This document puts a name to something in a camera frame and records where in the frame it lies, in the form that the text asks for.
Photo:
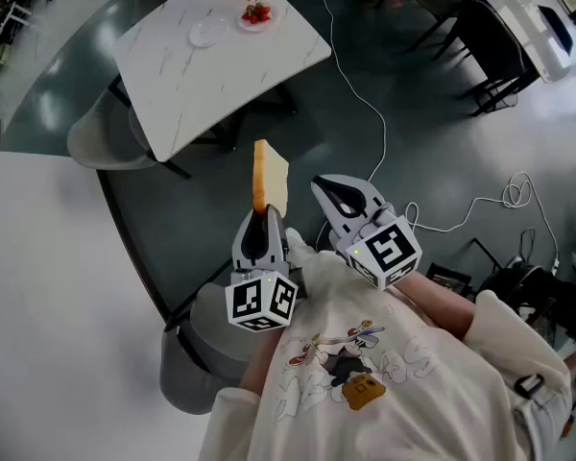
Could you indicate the white bread slice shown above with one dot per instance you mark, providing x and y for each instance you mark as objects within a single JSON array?
[{"x": 273, "y": 176}]

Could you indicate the cream printed sweatshirt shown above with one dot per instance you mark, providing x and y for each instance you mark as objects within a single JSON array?
[{"x": 413, "y": 401}]

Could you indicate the black equipment bag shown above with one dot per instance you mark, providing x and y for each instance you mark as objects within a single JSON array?
[{"x": 533, "y": 291}]

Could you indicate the small clear plate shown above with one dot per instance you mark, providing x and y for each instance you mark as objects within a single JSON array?
[{"x": 269, "y": 24}]

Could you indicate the person's right forearm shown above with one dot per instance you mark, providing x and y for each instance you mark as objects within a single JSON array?
[{"x": 437, "y": 305}]

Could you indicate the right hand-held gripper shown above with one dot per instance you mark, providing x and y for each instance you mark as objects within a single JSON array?
[{"x": 389, "y": 252}]

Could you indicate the white marble table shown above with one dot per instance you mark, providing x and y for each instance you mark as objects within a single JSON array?
[{"x": 197, "y": 89}]

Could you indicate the person's white shoe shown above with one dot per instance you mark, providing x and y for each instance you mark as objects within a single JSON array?
[{"x": 298, "y": 243}]

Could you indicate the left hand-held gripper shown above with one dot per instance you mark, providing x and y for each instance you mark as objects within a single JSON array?
[{"x": 259, "y": 300}]

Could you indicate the person's left forearm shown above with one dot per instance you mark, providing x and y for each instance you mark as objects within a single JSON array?
[{"x": 261, "y": 363}]

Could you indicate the pile of red strawberries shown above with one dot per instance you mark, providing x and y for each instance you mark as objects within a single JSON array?
[{"x": 256, "y": 13}]

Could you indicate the dark laptop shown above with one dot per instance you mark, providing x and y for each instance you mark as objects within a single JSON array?
[{"x": 557, "y": 29}]

